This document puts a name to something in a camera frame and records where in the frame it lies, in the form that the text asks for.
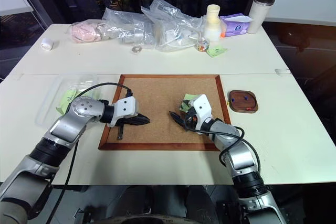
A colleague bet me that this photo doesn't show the green sticky note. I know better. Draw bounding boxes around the green sticky note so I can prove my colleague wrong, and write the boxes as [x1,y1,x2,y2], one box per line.
[179,93,201,112]
[55,88,80,116]

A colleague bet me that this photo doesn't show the pink cloth in bag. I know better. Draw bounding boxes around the pink cloth in bag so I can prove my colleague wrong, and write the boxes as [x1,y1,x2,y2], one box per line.
[69,20,102,44]

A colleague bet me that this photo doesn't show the purple tissue pack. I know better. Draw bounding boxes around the purple tissue pack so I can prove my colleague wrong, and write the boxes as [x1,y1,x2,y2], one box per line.
[218,14,254,39]

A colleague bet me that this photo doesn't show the white tape roll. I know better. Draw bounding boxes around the white tape roll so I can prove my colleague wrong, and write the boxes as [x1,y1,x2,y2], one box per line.
[40,37,54,51]

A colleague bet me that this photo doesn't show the wood-framed cork board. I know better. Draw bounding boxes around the wood-framed cork board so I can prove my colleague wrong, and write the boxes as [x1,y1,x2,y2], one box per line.
[98,74,232,152]

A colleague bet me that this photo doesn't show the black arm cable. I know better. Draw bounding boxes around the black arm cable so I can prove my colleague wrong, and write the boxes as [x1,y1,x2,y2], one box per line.
[46,82,133,224]
[184,115,262,180]

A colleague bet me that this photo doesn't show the clear plastic box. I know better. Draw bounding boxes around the clear plastic box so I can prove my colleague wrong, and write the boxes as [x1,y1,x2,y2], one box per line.
[35,74,103,128]

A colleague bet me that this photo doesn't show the small clear pushpin jar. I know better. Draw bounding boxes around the small clear pushpin jar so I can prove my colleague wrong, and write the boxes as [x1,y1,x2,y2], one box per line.
[195,38,210,52]

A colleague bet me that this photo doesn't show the green sticky note pad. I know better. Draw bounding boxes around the green sticky note pad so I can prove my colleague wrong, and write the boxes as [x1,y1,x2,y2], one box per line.
[205,45,228,58]

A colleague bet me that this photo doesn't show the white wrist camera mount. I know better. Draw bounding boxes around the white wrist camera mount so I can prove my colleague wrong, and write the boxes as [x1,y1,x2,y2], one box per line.
[107,96,140,127]
[188,93,214,135]

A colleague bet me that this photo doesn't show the large clear plastic bag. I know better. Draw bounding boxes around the large clear plastic bag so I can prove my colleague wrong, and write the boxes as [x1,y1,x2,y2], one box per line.
[141,0,205,52]

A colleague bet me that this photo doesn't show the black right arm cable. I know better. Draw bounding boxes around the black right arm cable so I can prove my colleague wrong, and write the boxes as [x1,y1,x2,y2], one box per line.
[184,115,262,180]

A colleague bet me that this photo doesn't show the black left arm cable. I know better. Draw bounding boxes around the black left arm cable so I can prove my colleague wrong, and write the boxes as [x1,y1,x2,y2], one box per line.
[46,82,133,224]

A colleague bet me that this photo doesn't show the dark wooden tray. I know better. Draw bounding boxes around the dark wooden tray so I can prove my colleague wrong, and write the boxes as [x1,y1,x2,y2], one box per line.
[227,90,259,115]

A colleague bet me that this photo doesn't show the white tumbler dark lid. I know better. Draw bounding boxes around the white tumbler dark lid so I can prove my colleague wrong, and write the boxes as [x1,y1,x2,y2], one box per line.
[247,0,277,35]

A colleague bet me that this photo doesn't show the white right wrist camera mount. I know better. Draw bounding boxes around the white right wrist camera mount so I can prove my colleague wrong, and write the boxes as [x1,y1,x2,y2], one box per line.
[188,93,214,135]

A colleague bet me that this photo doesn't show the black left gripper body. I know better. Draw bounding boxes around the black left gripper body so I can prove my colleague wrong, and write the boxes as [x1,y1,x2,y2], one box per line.
[113,115,138,129]

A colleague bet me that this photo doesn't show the cream plastic bottle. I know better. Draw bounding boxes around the cream plastic bottle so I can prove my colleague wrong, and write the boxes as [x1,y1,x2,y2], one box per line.
[203,4,222,43]

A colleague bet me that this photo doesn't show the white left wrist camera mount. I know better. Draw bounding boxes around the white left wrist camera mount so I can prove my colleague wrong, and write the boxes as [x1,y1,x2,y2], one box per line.
[107,96,140,127]

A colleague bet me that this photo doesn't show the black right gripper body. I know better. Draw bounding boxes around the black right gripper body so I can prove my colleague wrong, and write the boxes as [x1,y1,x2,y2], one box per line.
[183,106,198,132]

